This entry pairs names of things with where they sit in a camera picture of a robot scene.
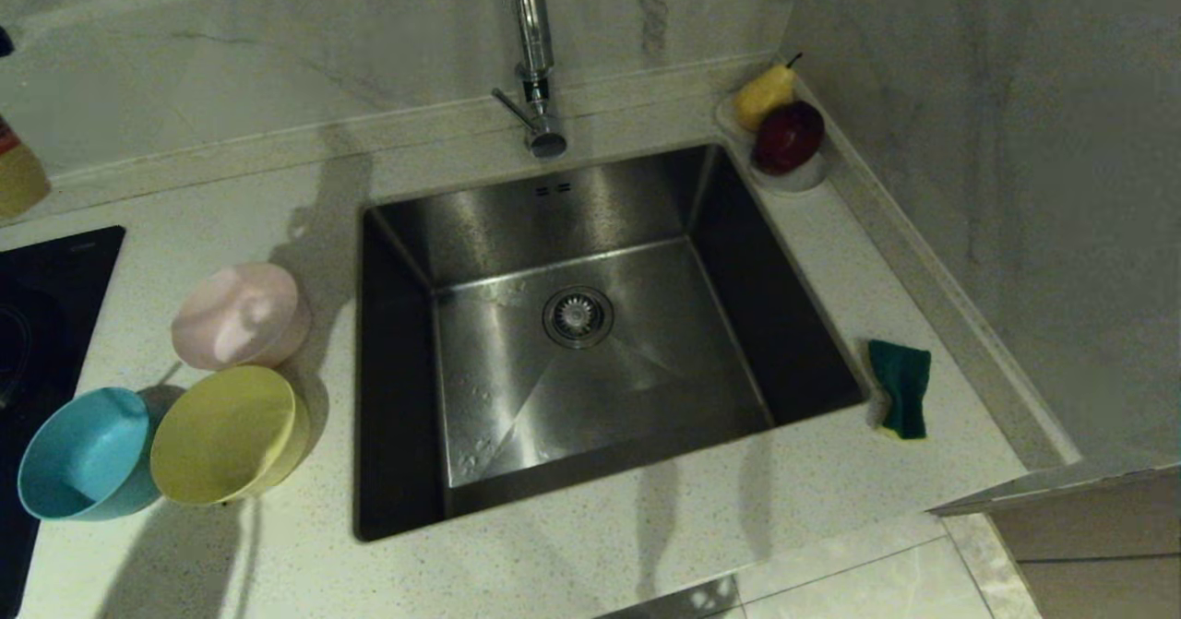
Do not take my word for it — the green and yellow sponge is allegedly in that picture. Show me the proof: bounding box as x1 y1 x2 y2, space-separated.
865 339 933 442

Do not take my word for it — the round metal drain strainer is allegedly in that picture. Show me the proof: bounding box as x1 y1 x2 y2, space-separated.
542 286 615 351

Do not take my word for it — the stainless steel sink basin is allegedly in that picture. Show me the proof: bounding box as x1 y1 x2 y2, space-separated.
352 144 870 542

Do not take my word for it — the pink plastic bowl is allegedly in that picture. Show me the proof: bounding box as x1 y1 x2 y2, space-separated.
171 263 313 371

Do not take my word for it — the yellow pear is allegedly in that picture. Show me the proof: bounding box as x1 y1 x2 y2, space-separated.
734 53 802 133

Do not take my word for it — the orange white dish soap bottle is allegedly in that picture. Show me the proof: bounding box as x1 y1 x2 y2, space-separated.
0 116 53 220

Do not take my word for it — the black induction cooktop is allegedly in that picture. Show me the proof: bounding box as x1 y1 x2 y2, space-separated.
0 225 126 619

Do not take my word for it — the blue plastic bowl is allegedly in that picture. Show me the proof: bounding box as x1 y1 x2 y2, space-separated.
18 387 160 521

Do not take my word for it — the beige wooden cabinet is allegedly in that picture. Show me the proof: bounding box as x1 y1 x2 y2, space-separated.
987 471 1181 619

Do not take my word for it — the yellow plastic bowl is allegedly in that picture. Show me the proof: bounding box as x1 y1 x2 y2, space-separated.
149 365 311 506

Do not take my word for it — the small white fruit dish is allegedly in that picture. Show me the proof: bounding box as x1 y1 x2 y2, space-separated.
711 93 829 196

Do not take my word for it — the dark red apple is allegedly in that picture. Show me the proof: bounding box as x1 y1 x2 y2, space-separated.
751 101 826 176

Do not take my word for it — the chrome faucet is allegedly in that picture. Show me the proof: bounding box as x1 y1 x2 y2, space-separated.
490 0 568 160

